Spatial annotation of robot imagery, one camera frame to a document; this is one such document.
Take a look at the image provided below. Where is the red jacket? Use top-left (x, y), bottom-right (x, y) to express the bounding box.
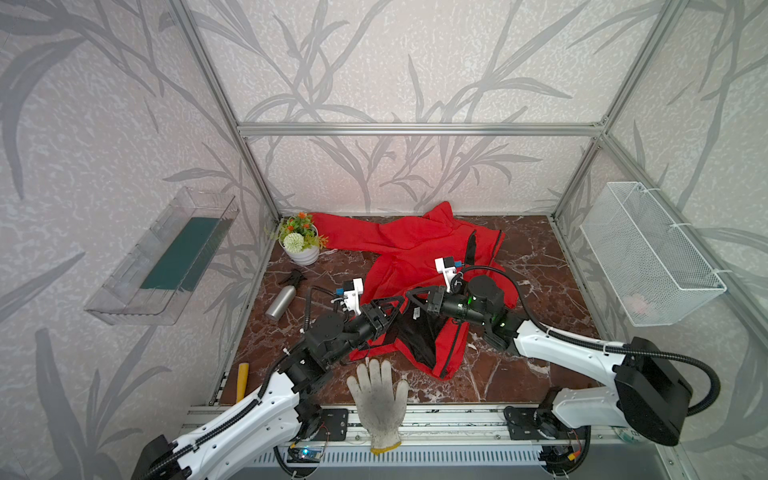
top-left (313, 202), bottom-right (505, 381)

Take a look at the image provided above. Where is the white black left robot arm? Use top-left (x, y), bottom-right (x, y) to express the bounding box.
top-left (132, 297), bottom-right (404, 479)

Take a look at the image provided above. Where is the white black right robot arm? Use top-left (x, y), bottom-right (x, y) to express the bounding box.
top-left (408, 275), bottom-right (692, 446)

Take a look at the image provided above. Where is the silver spray bottle black nozzle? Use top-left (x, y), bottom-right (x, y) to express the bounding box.
top-left (265, 269), bottom-right (306, 322)

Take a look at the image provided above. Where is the white knit work glove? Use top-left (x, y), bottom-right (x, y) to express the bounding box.
top-left (347, 359), bottom-right (409, 455)

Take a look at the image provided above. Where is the white ribbed flower pot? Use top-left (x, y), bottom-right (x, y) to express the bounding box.
top-left (282, 232), bottom-right (320, 266)

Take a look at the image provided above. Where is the artificial green flower plant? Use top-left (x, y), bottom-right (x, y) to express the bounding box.
top-left (270, 212), bottom-right (328, 254)

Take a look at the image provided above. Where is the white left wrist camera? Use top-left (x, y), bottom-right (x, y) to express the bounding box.
top-left (336, 278), bottom-right (364, 315)

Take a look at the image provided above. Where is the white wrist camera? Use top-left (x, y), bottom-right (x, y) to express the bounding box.
top-left (336, 278), bottom-right (364, 315)
top-left (435, 256), bottom-right (463, 293)

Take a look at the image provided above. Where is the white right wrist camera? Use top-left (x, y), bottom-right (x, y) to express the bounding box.
top-left (435, 256), bottom-right (463, 293)

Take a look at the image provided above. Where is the yellow handled tool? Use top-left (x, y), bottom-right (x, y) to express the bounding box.
top-left (236, 362), bottom-right (250, 403)

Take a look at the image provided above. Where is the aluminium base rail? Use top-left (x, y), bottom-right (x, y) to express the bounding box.
top-left (173, 403), bottom-right (679, 469)

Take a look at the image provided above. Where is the clear acrylic wall shelf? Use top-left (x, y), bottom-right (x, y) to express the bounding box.
top-left (84, 187), bottom-right (239, 326)

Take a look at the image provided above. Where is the white wire mesh basket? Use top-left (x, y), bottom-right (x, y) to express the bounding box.
top-left (580, 181), bottom-right (727, 327)

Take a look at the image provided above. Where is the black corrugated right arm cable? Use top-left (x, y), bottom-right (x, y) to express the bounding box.
top-left (458, 265), bottom-right (722, 418)

